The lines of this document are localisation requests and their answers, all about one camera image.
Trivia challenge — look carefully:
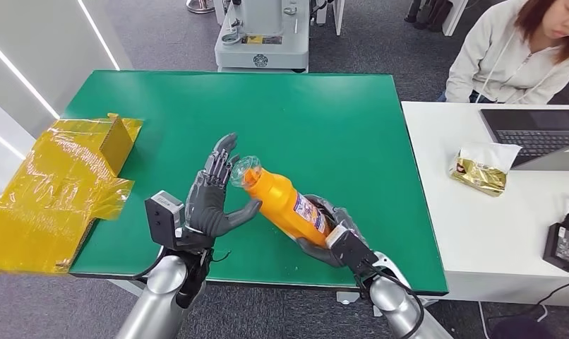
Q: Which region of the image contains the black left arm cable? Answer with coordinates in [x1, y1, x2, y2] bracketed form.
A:
[133, 248, 169, 282]

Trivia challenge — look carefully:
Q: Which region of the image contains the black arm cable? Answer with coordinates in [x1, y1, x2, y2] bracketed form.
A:
[133, 248, 169, 282]
[357, 261, 426, 339]

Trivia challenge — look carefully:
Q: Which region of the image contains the person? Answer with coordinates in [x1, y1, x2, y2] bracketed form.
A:
[438, 0, 569, 105]

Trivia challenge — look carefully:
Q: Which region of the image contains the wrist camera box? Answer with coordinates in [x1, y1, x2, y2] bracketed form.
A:
[144, 190, 186, 251]
[325, 224, 379, 278]

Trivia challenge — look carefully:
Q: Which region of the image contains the white table foot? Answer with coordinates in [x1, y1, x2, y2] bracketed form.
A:
[335, 290, 363, 306]

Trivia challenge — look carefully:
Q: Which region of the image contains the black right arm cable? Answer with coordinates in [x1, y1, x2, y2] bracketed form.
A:
[357, 261, 426, 339]

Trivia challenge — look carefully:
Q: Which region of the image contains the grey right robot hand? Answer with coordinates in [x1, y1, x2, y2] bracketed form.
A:
[295, 194, 371, 269]

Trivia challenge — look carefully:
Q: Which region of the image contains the black adapter cable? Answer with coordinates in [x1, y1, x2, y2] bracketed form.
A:
[483, 194, 569, 325]

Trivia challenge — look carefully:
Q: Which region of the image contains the gold snack packet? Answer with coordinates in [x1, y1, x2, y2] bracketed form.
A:
[448, 142, 522, 198]

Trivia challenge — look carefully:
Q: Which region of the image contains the yellow taped cardboard box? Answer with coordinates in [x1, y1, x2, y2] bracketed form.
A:
[0, 112, 144, 276]

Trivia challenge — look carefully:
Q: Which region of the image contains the grey wheeled machine base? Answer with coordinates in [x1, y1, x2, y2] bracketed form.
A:
[213, 0, 310, 74]

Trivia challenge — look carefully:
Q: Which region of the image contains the black power adapter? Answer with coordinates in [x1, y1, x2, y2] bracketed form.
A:
[541, 222, 569, 273]

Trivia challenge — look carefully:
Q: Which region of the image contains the orange plastic bottle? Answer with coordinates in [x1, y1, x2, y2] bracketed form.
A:
[230, 155, 333, 249]

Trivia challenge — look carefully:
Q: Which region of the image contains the chrome chair base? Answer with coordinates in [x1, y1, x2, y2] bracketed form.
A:
[186, 0, 216, 16]

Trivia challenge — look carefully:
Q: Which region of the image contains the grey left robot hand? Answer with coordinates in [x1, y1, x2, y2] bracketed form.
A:
[185, 133, 263, 239]

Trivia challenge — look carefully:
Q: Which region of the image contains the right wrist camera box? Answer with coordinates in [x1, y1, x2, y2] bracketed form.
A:
[325, 224, 379, 278]

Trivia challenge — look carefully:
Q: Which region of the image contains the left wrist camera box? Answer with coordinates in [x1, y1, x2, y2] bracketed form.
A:
[144, 190, 186, 251]

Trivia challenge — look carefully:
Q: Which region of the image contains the dark grey laptop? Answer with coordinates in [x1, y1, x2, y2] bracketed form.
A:
[479, 108, 569, 172]

